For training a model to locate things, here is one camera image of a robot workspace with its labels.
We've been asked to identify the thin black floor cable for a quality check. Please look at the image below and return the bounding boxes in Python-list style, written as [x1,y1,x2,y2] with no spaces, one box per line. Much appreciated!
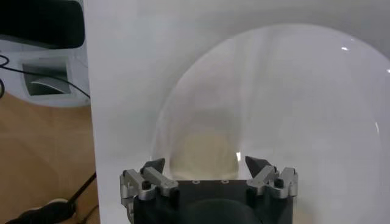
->
[0,54,91,100]

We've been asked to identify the black white robot base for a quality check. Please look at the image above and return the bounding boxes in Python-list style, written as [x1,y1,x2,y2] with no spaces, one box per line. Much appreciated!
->
[0,0,91,108]

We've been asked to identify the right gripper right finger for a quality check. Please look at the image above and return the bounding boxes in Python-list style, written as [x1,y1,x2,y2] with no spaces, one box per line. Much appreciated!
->
[244,155,299,200]

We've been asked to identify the black floor power adapter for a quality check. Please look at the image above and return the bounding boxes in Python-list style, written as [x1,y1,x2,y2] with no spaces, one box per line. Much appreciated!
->
[4,172,98,224]

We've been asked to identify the white steamed baozi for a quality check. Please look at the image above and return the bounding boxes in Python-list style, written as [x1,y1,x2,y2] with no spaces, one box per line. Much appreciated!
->
[169,130,241,181]

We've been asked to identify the white round plate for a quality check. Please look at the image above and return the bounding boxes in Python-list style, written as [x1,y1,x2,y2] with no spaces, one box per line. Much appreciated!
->
[151,23,390,224]

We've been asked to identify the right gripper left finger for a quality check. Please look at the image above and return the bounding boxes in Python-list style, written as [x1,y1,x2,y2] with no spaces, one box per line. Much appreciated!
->
[119,157,180,214]

